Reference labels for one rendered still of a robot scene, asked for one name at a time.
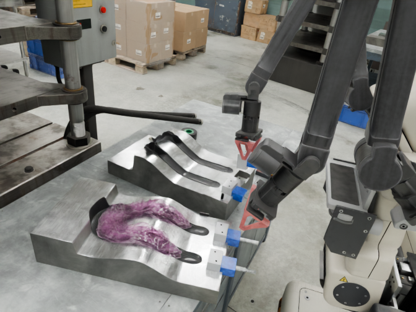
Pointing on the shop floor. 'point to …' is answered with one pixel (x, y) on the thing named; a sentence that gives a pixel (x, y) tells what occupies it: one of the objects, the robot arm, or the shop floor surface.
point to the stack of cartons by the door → (258, 21)
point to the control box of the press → (96, 23)
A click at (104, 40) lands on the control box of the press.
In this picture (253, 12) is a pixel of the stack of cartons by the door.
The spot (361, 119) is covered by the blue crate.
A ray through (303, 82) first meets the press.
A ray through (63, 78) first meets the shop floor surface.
